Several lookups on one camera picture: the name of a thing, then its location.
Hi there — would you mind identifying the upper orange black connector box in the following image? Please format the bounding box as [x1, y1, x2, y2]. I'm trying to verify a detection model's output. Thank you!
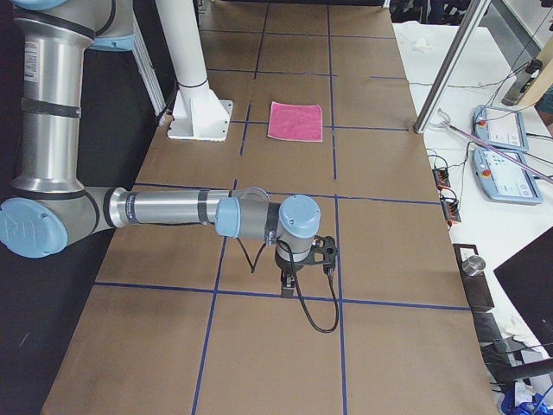
[432, 167, 450, 190]

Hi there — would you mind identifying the white mounting post with base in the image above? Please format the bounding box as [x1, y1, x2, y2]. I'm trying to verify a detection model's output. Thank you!
[156, 0, 233, 142]

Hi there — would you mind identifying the small steel cup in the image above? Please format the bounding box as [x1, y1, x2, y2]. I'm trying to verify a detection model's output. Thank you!
[461, 255, 486, 277]

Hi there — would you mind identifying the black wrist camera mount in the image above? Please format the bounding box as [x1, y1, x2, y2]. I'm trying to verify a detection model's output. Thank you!
[301, 235, 338, 277]

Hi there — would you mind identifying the pink and grey towel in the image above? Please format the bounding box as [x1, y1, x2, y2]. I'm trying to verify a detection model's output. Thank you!
[267, 101, 323, 143]

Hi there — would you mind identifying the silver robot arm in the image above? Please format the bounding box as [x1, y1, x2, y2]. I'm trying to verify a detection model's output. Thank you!
[1, 1, 335, 297]

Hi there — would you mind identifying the teach pendant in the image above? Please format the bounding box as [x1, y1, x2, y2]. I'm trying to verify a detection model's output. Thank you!
[473, 105, 529, 152]
[472, 148, 543, 205]

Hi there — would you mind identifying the upper teach pendant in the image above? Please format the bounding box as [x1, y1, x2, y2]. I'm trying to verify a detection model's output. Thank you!
[473, 105, 529, 152]

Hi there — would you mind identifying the aluminium frame post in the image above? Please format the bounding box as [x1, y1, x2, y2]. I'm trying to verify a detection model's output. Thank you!
[413, 0, 492, 134]

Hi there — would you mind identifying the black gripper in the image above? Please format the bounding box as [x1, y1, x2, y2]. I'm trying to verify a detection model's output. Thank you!
[275, 243, 302, 298]

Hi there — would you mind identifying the lower teach pendant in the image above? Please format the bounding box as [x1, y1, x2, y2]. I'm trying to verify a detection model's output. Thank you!
[472, 148, 543, 205]

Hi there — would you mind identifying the lower orange black connector box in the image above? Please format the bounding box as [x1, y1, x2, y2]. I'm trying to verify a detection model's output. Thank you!
[440, 195, 461, 226]

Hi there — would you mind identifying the orange black connector box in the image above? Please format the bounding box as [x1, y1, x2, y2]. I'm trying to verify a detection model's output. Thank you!
[432, 167, 450, 190]
[440, 195, 461, 226]

